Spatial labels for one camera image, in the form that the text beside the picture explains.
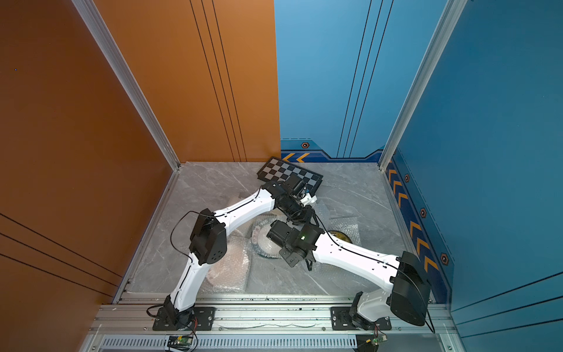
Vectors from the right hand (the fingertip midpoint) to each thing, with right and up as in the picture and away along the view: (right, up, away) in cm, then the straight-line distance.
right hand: (293, 250), depth 78 cm
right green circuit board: (+24, -27, -8) cm, 37 cm away
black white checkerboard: (-8, +31, +35) cm, 48 cm away
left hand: (+9, +9, +6) cm, 14 cm away
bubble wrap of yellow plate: (+18, +8, +16) cm, 25 cm away
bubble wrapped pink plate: (-24, -10, +3) cm, 26 cm away
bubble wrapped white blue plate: (-13, -1, +11) cm, 17 cm away
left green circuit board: (-38, -29, -6) cm, 48 cm away
